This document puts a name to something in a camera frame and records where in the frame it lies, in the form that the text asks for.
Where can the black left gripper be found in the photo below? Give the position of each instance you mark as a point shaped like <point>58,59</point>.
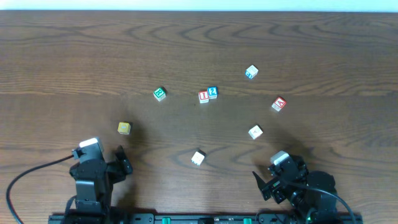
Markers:
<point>112,168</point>

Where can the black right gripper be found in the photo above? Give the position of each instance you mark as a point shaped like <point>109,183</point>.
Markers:
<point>273,185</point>

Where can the red letter A block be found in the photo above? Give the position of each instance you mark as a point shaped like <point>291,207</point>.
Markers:
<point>278,104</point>

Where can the red letter I block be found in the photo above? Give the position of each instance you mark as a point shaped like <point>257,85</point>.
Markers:
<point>203,97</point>

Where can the blue number 2 block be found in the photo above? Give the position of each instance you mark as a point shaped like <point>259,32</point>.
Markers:
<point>212,92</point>

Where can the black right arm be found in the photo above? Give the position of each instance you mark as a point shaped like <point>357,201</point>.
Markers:
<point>312,194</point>

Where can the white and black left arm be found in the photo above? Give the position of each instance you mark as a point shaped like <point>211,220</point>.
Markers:
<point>91,211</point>

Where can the yellow letter block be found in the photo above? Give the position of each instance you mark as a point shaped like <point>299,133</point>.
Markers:
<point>124,128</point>

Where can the white block orange letter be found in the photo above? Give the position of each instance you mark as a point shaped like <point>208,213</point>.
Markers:
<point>255,132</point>

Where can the plain white wooden block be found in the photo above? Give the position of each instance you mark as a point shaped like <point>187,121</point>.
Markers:
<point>198,157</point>

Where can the green letter R block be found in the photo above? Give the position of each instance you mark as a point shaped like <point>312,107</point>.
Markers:
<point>159,93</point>

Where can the white block blue side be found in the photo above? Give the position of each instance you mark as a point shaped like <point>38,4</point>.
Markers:
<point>251,72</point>

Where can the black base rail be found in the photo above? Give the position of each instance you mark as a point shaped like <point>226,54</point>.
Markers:
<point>148,218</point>

